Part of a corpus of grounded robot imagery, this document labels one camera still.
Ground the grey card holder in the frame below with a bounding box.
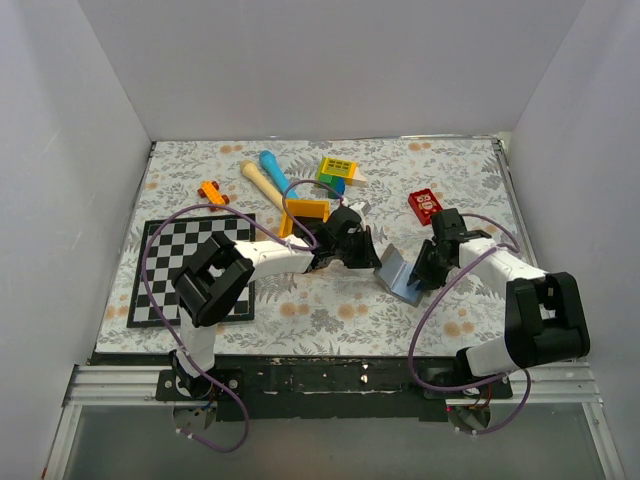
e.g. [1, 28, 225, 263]
[373, 243, 424, 307]

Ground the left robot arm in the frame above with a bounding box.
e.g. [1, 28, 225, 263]
[171, 206, 382, 400]

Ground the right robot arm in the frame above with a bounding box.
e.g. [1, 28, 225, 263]
[409, 208, 591, 398]

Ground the black card in bin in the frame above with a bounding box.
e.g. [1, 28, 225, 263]
[292, 216, 324, 238]

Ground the red owl block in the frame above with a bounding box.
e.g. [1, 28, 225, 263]
[408, 189, 443, 226]

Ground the yellow toy bin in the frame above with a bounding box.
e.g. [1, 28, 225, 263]
[278, 199, 330, 238]

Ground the colourful block house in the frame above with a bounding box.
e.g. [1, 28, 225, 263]
[316, 157, 368, 199]

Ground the cream wooden pin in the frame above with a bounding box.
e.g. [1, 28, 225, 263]
[240, 160, 283, 211]

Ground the orange toy car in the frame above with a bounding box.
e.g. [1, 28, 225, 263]
[197, 181, 230, 211]

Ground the black white chessboard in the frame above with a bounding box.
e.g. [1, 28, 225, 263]
[127, 215, 256, 328]

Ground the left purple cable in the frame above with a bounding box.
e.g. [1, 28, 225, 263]
[141, 179, 346, 454]

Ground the purple cable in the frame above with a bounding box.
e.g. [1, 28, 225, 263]
[407, 213, 532, 435]
[141, 179, 346, 454]

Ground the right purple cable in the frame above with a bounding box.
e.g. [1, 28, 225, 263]
[407, 213, 532, 435]

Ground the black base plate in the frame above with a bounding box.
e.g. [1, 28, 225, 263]
[87, 354, 512, 422]

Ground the aluminium frame rail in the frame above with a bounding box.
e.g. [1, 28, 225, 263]
[43, 361, 625, 479]

